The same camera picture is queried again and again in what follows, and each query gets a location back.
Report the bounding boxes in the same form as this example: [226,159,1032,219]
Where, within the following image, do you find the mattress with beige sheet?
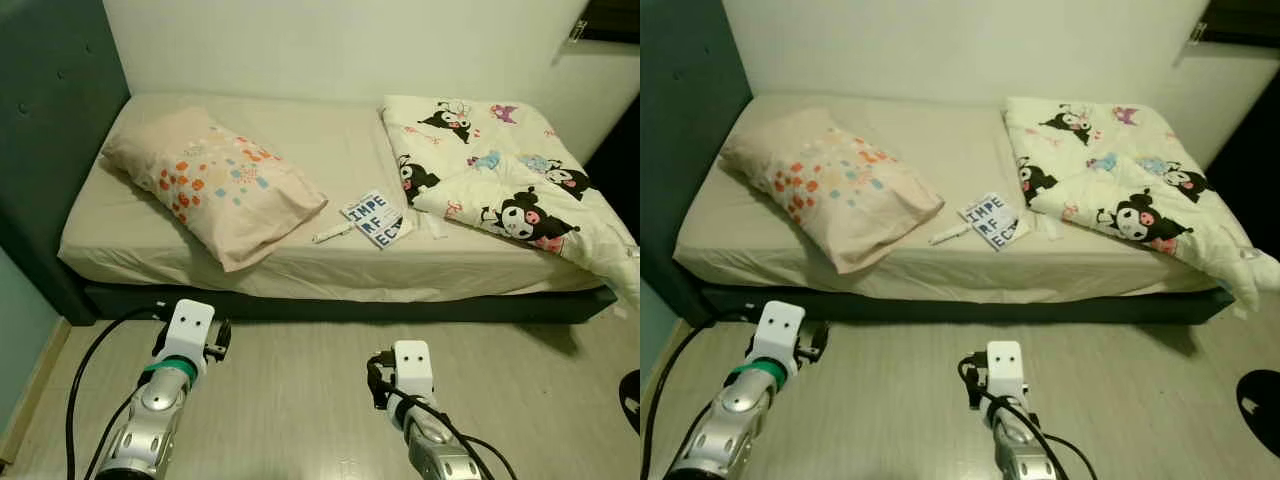
[672,93,1246,304]
[57,93,626,304]

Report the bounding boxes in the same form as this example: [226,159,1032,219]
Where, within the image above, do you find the wooden baseboard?
[0,318,72,467]

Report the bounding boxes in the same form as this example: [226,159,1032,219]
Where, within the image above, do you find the dark bed frame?
[700,285,1237,325]
[82,283,619,325]

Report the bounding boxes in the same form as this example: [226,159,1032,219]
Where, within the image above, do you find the pink patterned pillow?
[720,107,946,275]
[100,107,329,273]

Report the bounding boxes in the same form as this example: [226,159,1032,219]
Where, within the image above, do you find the white book with blue letters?
[958,190,1032,252]
[340,188,413,251]

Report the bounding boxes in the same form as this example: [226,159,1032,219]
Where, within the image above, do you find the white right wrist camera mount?
[985,340,1030,403]
[392,340,435,403]

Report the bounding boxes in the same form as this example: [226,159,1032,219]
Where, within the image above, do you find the dark cabinet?
[1205,100,1280,259]
[585,95,641,243]

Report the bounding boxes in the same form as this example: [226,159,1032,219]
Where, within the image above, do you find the cream cartoon print quilt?
[380,95,641,307]
[1003,96,1267,313]

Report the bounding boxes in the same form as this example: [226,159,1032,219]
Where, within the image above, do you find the dark teal padded headboard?
[640,0,754,327]
[0,0,132,327]

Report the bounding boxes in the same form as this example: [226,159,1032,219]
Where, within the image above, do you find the dark window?
[1200,0,1280,49]
[585,0,641,44]

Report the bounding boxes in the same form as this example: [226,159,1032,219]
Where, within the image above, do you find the black standing fan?
[618,368,641,437]
[1236,370,1280,460]

